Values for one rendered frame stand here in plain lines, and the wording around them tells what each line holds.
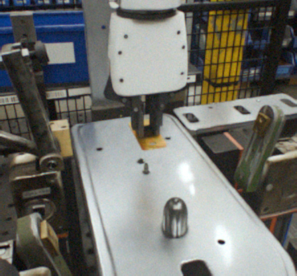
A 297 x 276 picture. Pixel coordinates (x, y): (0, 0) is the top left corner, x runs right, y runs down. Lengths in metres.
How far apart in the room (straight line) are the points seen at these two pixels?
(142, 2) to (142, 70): 0.08
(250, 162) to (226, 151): 0.12
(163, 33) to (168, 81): 0.06
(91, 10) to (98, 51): 0.08
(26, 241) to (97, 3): 0.49
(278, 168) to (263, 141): 0.05
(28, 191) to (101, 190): 0.10
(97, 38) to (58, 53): 0.13
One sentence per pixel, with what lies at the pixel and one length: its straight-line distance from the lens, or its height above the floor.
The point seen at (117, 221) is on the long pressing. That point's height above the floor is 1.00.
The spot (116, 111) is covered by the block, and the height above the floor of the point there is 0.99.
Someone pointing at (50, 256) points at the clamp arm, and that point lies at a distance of 0.34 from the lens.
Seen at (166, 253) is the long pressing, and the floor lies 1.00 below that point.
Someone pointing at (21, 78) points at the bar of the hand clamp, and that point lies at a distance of 0.42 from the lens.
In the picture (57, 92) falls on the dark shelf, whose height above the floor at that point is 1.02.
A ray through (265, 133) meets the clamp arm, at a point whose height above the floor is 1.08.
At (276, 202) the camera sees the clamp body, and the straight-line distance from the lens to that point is 0.59.
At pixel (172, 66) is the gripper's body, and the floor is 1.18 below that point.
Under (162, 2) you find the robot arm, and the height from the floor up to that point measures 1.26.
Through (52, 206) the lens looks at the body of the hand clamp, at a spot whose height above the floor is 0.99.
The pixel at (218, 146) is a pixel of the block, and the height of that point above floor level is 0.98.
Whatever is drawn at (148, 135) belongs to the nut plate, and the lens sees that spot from 0.50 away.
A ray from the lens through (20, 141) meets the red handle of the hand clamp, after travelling 0.47.
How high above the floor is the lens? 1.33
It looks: 30 degrees down
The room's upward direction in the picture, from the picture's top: straight up
